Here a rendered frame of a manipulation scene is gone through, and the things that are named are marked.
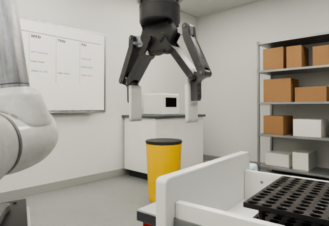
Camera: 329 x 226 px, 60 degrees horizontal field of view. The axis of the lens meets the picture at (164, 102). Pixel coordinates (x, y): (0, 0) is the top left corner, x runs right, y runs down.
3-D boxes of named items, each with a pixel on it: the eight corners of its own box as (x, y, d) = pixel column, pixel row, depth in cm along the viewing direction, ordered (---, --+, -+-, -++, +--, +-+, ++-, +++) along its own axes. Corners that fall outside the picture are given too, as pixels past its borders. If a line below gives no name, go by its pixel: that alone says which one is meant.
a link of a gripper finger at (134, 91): (130, 85, 55) (128, 85, 55) (131, 121, 55) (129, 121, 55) (141, 86, 57) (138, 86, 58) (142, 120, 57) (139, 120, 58)
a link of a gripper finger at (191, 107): (193, 81, 50) (197, 81, 49) (194, 121, 50) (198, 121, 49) (184, 80, 47) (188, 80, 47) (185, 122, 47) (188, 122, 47)
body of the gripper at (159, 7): (128, 3, 52) (129, 54, 52) (165, -9, 47) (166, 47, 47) (154, 13, 58) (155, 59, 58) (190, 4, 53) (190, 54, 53)
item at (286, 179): (243, 207, 36) (243, 202, 36) (282, 179, 50) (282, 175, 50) (257, 210, 35) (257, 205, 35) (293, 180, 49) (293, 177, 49)
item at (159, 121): (121, 175, 426) (121, 93, 428) (172, 163, 510) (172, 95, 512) (155, 184, 377) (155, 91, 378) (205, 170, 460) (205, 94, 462)
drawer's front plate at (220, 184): (155, 261, 38) (155, 177, 38) (242, 202, 61) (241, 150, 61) (165, 265, 37) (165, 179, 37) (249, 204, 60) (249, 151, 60)
